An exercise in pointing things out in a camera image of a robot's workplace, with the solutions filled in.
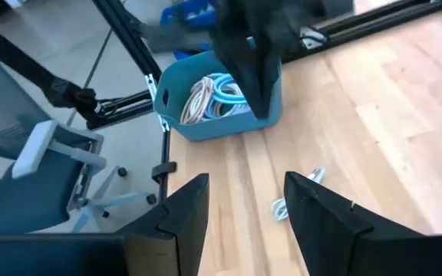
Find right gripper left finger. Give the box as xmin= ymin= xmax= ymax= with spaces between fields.
xmin=115 ymin=172 xmax=210 ymax=276

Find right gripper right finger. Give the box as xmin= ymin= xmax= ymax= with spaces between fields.
xmin=284 ymin=172 xmax=431 ymax=276

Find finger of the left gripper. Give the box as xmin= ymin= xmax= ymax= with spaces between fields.
xmin=220 ymin=40 xmax=283 ymax=120

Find light blue HDMI cable coil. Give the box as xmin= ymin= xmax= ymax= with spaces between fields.
xmin=212 ymin=72 xmax=249 ymax=105

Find beige HDMI cable coil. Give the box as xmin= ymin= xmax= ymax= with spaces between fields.
xmin=179 ymin=75 xmax=216 ymax=126

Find teal plastic bin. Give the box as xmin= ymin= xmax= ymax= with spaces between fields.
xmin=153 ymin=49 xmax=284 ymax=143

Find black table clamp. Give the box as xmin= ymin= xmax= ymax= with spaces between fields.
xmin=150 ymin=160 xmax=178 ymax=184

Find blue storage bin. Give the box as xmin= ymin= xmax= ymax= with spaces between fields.
xmin=158 ymin=0 xmax=222 ymax=61

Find grey office chair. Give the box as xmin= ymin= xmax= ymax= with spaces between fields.
xmin=0 ymin=45 xmax=157 ymax=235

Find white cable bundle black tie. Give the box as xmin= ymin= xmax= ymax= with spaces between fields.
xmin=271 ymin=166 xmax=327 ymax=222

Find black aluminium table frame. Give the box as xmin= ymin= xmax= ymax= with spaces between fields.
xmin=85 ymin=0 xmax=442 ymax=204

